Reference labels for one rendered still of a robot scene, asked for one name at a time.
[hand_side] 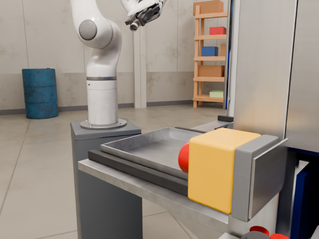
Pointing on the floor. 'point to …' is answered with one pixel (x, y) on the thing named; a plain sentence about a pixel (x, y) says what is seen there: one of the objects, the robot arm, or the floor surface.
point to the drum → (40, 93)
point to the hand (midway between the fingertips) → (138, 21)
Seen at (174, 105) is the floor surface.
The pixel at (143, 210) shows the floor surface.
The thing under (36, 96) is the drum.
